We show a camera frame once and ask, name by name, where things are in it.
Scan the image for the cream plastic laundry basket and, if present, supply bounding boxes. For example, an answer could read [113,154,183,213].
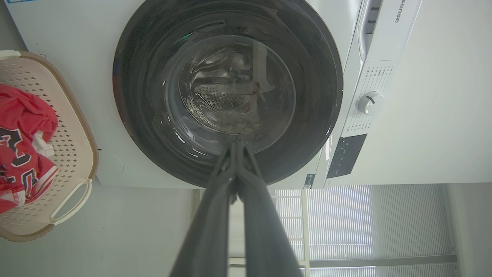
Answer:
[0,50,100,242]

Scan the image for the white detergent drawer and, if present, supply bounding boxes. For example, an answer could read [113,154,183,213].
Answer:
[357,0,385,62]

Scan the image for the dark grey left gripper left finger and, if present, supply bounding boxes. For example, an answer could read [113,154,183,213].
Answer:
[169,141,239,277]

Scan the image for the white round program dial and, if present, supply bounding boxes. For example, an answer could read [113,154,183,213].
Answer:
[357,91,385,116]

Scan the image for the black washer display panel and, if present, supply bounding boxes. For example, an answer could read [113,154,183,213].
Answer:
[326,133,368,179]

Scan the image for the red basketball jersey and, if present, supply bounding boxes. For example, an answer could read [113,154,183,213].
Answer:
[0,84,60,214]

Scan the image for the round white filter cover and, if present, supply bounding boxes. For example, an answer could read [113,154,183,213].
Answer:
[98,150,125,176]

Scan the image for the round washer door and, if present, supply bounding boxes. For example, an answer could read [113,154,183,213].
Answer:
[113,0,344,188]

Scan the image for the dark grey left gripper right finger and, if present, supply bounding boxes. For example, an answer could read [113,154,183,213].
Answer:
[235,140,305,277]

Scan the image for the steel perforated washer drum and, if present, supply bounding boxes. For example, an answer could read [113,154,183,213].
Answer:
[184,49,278,133]

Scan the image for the white window blinds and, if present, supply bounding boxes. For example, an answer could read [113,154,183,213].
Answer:
[274,184,459,277]

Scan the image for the white front-load washing machine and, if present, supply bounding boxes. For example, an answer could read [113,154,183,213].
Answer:
[4,0,423,190]

